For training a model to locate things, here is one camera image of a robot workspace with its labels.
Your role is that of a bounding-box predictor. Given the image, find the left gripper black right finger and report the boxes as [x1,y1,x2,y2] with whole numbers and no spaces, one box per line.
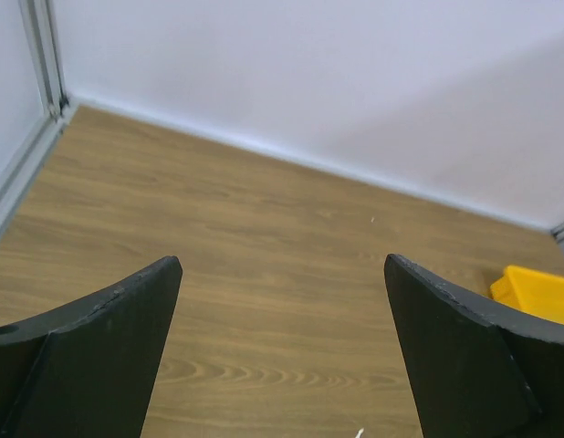
[384,254,564,437]

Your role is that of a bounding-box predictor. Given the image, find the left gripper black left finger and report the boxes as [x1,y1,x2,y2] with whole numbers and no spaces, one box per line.
[0,256,183,437]

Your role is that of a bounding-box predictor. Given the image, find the yellow plastic tray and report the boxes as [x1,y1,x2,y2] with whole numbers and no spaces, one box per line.
[489,266,564,325]

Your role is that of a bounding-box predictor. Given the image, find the aluminium frame post left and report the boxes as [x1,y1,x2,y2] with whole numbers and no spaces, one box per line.
[0,1,75,238]

